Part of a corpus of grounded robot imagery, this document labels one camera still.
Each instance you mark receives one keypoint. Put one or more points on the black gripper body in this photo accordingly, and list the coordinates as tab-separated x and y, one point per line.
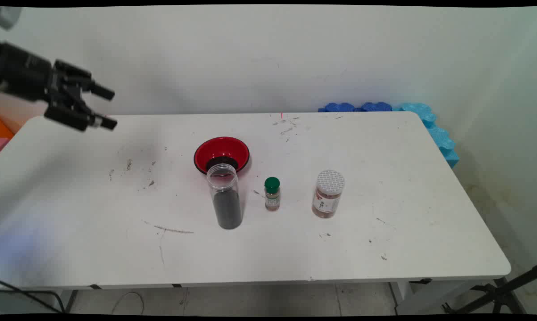
23	71

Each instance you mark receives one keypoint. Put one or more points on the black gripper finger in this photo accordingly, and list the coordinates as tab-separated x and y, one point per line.
72	113
79	80

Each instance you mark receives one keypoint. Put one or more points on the clear jar with black seeds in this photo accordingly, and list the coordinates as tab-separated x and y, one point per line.
227	209

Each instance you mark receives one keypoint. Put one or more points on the orange block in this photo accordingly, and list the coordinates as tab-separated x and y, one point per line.
3	129

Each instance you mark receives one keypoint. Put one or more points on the pink block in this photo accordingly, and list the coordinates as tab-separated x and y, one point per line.
2	145

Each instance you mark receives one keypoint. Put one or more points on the red bowl with black rim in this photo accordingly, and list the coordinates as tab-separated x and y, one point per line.
206	149

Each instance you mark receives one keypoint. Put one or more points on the black seed heap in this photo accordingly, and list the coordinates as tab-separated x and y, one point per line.
219	159

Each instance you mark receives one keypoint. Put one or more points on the spice bottle with green cap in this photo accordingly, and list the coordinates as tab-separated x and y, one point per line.
272	196

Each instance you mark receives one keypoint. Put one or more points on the nut jar with white lid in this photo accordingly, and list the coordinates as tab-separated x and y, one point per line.
327	200

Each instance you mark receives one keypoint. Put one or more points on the light blue foam mat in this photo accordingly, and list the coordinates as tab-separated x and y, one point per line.
438	133

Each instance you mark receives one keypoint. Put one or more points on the white table leg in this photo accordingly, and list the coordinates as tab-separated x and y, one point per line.
429	296

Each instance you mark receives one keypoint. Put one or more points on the black tripod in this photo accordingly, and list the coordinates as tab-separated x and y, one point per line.
500	292

